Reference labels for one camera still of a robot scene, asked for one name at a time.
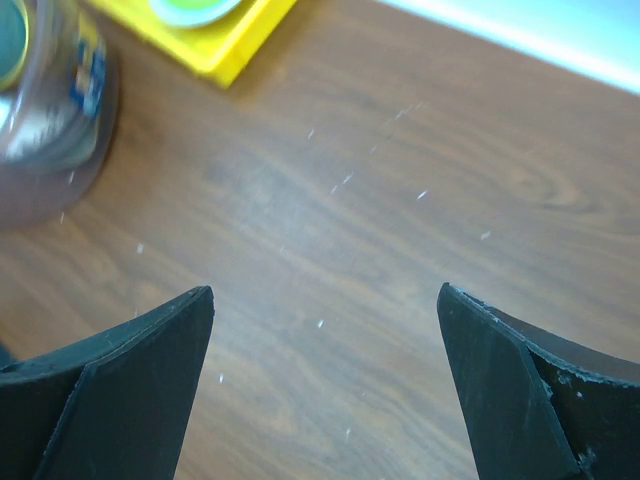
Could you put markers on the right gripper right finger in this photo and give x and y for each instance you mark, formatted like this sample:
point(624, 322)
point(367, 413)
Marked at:
point(536, 405)

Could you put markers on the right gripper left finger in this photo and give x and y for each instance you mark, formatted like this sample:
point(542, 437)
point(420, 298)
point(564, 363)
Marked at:
point(115, 405)

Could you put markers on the teal ceramic mug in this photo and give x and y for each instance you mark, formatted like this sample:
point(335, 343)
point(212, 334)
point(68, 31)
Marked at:
point(15, 37)

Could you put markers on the clear pink plastic bin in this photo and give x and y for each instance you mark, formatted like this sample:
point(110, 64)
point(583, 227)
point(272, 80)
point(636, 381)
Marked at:
point(57, 119)

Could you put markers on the yellow plastic tray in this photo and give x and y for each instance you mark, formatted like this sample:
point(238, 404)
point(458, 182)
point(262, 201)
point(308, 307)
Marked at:
point(219, 51)

